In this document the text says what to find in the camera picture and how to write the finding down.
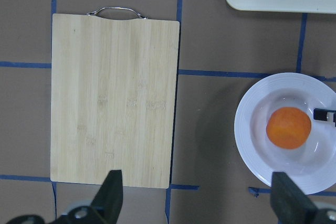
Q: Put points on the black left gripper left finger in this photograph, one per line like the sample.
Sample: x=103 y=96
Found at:
x=109 y=198

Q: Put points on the bamboo cutting board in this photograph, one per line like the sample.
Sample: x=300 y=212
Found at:
x=113 y=86

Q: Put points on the white round plate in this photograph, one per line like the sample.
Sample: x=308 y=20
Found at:
x=312 y=165

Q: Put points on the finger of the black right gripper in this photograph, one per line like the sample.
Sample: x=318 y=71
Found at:
x=324 y=115

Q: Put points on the orange fruit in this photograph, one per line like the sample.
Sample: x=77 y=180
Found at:
x=288 y=128

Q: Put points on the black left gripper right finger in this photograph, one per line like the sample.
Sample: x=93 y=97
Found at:
x=288 y=201

